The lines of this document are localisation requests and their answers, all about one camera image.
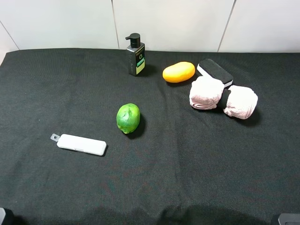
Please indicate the black pump bottle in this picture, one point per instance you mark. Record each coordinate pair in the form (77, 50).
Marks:
(135, 54)

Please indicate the green lime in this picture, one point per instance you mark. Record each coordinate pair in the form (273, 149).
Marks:
(128, 118)

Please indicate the yellow lemon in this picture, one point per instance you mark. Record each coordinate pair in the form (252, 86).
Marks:
(178, 72)

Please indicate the pink rolled towel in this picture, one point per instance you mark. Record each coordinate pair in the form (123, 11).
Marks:
(209, 93)

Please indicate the black table cloth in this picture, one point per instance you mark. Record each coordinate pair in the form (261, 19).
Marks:
(180, 166)

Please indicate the black and white eraser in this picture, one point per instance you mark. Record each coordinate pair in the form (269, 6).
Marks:
(210, 68)

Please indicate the white rectangular case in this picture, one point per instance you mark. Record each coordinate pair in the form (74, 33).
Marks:
(80, 144)

